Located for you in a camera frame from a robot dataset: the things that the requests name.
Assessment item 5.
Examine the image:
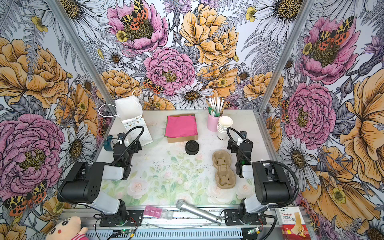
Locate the brown pulp cup carrier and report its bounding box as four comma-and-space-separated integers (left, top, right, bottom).
212, 150, 236, 189

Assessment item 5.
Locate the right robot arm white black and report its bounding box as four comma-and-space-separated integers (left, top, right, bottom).
226, 128, 300, 224

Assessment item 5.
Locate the black plastic cup lid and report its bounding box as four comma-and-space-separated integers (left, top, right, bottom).
185, 140, 200, 156

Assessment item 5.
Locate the pink straw holder cup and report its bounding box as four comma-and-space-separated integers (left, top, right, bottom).
207, 114, 223, 132

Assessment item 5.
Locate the teal alarm clock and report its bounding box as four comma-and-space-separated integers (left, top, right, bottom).
103, 135, 115, 152

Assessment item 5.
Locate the plush doll toy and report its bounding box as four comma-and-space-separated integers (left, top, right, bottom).
46, 216, 89, 240

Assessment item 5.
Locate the bandage box red white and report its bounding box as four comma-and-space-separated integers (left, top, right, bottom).
276, 207, 312, 240

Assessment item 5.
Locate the brown cardboard napkin tray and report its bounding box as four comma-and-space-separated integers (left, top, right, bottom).
165, 114, 198, 143

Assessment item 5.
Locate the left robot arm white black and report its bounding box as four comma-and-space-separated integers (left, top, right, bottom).
58, 126, 145, 226

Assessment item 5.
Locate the white paper gift bag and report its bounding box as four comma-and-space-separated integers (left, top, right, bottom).
98, 89, 153, 146

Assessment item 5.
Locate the pink plastic clip box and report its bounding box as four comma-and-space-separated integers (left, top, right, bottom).
144, 206, 174, 220

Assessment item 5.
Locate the stack of white paper cups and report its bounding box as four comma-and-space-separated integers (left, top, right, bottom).
217, 116, 233, 141

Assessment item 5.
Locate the pink napkin stack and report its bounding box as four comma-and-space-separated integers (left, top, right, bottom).
165, 115, 198, 138

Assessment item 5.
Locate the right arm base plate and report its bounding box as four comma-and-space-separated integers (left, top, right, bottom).
224, 209, 267, 226

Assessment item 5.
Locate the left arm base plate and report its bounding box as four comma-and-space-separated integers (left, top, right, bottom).
99, 210, 144, 227

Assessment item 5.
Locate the silver microphone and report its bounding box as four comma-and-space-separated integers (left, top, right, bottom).
176, 199, 222, 226

